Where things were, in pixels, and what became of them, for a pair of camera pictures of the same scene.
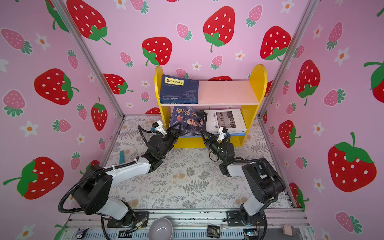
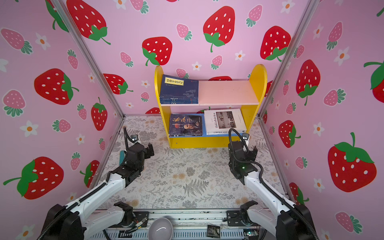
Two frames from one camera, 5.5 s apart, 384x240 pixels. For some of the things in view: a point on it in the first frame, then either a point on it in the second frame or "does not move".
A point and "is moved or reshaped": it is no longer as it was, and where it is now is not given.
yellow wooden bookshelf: [227, 93] does not move
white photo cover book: [230, 119] does not move
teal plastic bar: [121, 158] does not move
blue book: [179, 100] does not move
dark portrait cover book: [192, 121] is moved or reshaped
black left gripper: [171, 134] → [147, 154]
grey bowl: [161, 229] does not move
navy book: [175, 86] does not move
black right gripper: [211, 142] → [252, 156]
